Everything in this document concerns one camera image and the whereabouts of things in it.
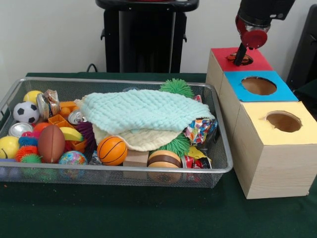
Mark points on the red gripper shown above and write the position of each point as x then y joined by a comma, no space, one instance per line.
255,39

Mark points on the toy hamburger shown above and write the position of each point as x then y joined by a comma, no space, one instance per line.
164,160

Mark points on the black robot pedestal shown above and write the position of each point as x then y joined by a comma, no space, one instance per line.
146,37

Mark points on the globe print ball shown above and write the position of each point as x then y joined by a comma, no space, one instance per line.
73,158

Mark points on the cream waffle cloth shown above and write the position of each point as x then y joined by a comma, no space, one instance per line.
148,141

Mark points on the orange toy basketball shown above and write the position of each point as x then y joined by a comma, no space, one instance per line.
112,150

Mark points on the colourful patterned wrapper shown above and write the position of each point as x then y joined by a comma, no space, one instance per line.
200,130

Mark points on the mint green waffle cloth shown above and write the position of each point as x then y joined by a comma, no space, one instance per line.
143,111

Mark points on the yellow smiley ball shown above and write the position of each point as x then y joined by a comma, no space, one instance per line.
8,146

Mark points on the dark green side tablecloth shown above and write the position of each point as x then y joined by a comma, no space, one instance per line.
309,91

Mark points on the brown toy football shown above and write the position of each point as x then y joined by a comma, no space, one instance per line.
51,143

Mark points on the green spiky ball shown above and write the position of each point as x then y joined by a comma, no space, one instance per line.
177,88

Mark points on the plain orange-red ball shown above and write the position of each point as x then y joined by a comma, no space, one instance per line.
40,127

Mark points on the orange striped plush tiger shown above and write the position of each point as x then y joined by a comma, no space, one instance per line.
247,60

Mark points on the metal mesh bin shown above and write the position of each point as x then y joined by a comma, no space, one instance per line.
99,178

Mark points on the black furniture frame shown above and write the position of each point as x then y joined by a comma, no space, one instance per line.
305,49

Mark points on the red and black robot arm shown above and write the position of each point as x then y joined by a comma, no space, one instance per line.
262,10

